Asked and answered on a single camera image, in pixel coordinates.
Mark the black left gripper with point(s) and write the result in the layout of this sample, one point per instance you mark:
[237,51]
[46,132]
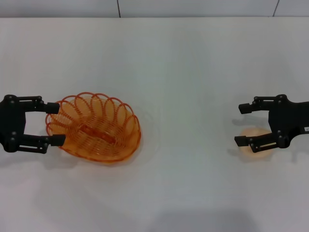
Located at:
[12,118]

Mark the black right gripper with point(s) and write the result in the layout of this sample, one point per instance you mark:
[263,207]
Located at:
[287,118]

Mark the pale round bread bun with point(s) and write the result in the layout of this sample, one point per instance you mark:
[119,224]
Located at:
[253,132]

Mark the orange woven plastic basket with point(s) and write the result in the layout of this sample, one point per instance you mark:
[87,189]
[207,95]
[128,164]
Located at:
[96,130]

